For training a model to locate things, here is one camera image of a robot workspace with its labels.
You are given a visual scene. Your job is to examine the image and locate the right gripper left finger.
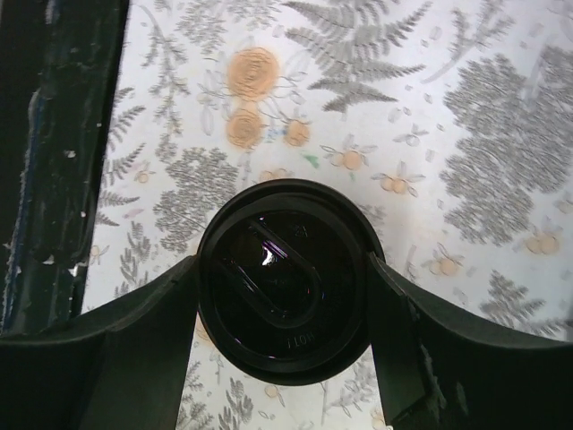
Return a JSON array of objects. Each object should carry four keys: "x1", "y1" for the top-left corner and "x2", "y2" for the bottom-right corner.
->
[{"x1": 1, "y1": 256, "x2": 198, "y2": 429}]

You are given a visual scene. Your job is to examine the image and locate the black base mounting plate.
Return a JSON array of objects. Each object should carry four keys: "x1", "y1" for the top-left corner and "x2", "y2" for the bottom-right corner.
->
[{"x1": 1, "y1": 1, "x2": 129, "y2": 336}]

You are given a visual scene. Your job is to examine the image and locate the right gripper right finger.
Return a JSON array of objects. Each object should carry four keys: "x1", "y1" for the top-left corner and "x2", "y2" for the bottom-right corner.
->
[{"x1": 367, "y1": 254, "x2": 572, "y2": 429}]

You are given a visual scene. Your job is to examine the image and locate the black coffee cup lid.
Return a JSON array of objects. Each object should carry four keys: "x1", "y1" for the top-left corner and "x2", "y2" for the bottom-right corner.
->
[{"x1": 197, "y1": 179, "x2": 382, "y2": 386}]

